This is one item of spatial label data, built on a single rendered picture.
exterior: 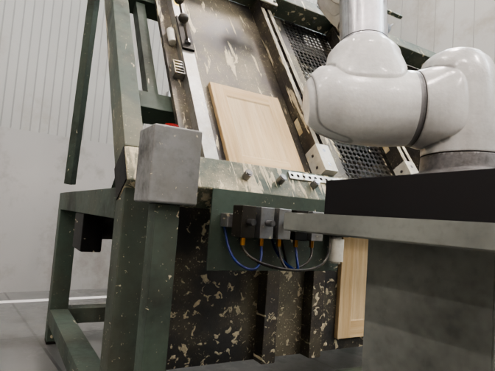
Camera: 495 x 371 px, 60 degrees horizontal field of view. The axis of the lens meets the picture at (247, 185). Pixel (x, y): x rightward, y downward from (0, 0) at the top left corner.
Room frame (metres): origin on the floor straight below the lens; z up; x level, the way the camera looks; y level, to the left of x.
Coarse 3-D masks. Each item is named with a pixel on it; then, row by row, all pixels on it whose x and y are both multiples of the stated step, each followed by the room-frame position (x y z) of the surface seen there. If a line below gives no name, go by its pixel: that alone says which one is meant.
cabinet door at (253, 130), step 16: (224, 96) 1.56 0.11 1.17; (240, 96) 1.60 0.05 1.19; (256, 96) 1.66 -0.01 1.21; (224, 112) 1.51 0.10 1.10; (240, 112) 1.56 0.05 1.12; (256, 112) 1.60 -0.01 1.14; (272, 112) 1.65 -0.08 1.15; (224, 128) 1.46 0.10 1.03; (240, 128) 1.51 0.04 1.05; (256, 128) 1.55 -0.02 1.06; (272, 128) 1.60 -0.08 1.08; (288, 128) 1.64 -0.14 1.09; (224, 144) 1.42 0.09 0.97; (240, 144) 1.46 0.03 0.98; (256, 144) 1.50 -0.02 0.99; (272, 144) 1.54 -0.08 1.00; (288, 144) 1.58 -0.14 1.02; (240, 160) 1.41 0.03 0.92; (256, 160) 1.45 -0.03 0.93; (272, 160) 1.49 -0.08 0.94; (288, 160) 1.53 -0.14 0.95
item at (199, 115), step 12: (168, 0) 1.75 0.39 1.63; (180, 48) 1.57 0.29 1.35; (180, 60) 1.56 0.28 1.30; (192, 60) 1.55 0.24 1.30; (192, 72) 1.51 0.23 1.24; (192, 84) 1.47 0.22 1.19; (192, 96) 1.44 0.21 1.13; (192, 108) 1.42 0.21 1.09; (204, 108) 1.43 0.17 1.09; (192, 120) 1.41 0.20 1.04; (204, 120) 1.40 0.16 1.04; (204, 132) 1.37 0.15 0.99; (204, 144) 1.34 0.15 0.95; (204, 156) 1.31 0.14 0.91; (216, 156) 1.33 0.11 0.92
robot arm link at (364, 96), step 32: (352, 0) 0.85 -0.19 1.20; (384, 0) 0.86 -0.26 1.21; (352, 32) 0.84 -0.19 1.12; (384, 32) 0.84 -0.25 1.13; (352, 64) 0.79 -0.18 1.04; (384, 64) 0.79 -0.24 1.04; (320, 96) 0.80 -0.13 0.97; (352, 96) 0.78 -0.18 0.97; (384, 96) 0.78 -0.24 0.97; (416, 96) 0.78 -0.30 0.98; (320, 128) 0.84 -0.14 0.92; (352, 128) 0.81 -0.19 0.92; (384, 128) 0.80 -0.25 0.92; (416, 128) 0.80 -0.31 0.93
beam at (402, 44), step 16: (240, 0) 2.05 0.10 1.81; (288, 0) 2.12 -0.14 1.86; (304, 0) 2.22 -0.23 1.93; (288, 16) 2.19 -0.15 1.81; (304, 16) 2.21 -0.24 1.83; (320, 16) 2.23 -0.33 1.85; (320, 32) 2.33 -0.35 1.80; (400, 48) 2.56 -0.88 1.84; (416, 48) 2.66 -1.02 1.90; (416, 64) 2.71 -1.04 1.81
